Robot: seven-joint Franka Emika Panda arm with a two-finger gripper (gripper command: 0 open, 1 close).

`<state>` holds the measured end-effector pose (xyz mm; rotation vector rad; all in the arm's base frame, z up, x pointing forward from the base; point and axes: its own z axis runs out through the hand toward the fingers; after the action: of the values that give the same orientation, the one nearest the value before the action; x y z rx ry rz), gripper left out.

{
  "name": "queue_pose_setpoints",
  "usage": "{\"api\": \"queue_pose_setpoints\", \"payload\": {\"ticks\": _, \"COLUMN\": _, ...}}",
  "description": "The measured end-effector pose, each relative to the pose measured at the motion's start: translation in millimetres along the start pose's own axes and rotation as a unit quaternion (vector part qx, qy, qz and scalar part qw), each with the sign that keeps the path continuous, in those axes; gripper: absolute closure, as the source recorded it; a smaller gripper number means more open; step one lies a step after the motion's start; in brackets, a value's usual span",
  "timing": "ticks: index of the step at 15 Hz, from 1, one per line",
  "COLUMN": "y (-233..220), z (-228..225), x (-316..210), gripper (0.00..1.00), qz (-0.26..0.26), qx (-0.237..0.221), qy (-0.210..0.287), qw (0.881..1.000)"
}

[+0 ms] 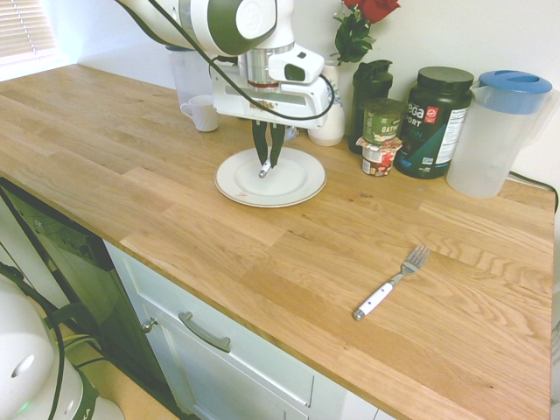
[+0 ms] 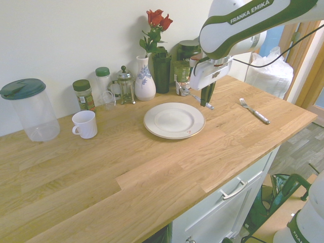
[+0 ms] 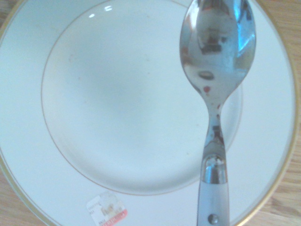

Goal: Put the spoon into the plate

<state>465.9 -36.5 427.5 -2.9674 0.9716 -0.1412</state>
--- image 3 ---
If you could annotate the white plate with gold rim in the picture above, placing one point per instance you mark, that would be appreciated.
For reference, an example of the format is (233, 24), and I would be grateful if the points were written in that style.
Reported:
(117, 94)

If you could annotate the torn price sticker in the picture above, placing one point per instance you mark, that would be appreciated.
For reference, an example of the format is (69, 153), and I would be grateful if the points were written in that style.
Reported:
(107, 210)

